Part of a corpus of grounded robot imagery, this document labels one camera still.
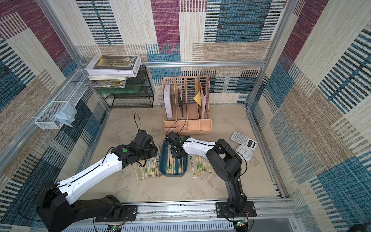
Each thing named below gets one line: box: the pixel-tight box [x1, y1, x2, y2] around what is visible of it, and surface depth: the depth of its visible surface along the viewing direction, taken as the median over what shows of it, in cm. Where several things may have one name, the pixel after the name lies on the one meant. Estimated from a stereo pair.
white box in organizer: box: [163, 84, 173, 119], surface depth 104 cm
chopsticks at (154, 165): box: [152, 156, 157, 177], surface depth 91 cm
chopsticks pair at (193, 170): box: [189, 154, 196, 176], surface depth 91 cm
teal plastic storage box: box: [158, 139, 189, 177], surface depth 89 cm
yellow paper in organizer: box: [193, 89, 202, 107], surface depth 91 cm
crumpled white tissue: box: [55, 101, 78, 128], surface depth 69 cm
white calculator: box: [229, 130, 258, 152], surface depth 101 cm
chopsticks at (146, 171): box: [144, 163, 148, 180], surface depth 88 cm
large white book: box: [85, 54, 143, 78], surface depth 84 cm
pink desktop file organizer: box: [162, 75, 212, 136], surface depth 107 cm
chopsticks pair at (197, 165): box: [195, 154, 200, 176], surface depth 91 cm
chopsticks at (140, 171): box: [137, 163, 143, 182], surface depth 87 cm
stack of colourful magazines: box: [85, 75, 128, 88], surface depth 83 cm
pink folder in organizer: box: [199, 80, 207, 120], surface depth 93 cm
